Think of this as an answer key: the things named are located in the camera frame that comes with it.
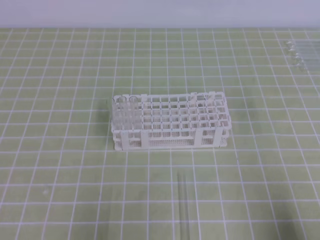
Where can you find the clear glass test tube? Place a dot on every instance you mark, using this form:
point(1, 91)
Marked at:
point(183, 206)

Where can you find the white plastic test tube rack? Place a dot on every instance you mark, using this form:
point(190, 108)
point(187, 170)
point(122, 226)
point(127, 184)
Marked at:
point(191, 120)

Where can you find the green grid tablecloth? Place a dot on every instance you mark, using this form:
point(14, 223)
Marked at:
point(62, 179)

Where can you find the spare glass tube farthest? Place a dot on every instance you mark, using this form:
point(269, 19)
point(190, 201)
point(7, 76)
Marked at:
point(303, 44)

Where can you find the spare glass tube nearest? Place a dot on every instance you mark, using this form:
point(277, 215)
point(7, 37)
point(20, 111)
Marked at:
point(309, 66)

